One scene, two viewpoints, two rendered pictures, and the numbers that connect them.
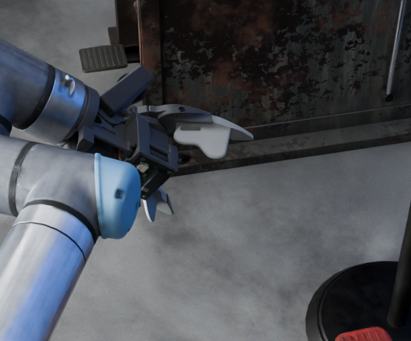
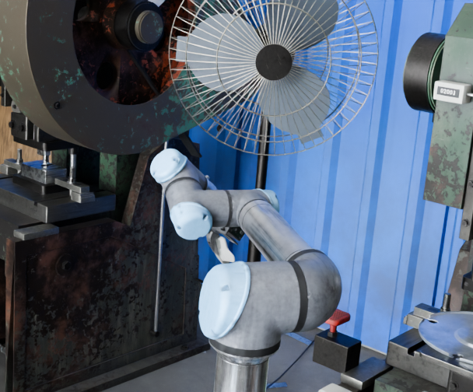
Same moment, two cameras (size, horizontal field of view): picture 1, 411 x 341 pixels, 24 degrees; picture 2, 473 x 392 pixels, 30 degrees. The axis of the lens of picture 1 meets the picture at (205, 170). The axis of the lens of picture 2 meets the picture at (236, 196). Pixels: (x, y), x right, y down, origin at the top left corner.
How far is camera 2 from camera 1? 1.36 m
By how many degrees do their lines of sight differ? 42
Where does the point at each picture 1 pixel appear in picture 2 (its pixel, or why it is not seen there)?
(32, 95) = (203, 180)
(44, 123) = not seen: hidden behind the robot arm
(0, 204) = (224, 214)
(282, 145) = (99, 380)
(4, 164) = (222, 195)
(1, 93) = (196, 175)
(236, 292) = not seen: outside the picture
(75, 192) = (261, 197)
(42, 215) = (260, 202)
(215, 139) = not seen: hidden behind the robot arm
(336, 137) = (131, 369)
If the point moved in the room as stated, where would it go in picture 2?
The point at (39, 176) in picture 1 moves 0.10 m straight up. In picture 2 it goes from (240, 196) to (244, 147)
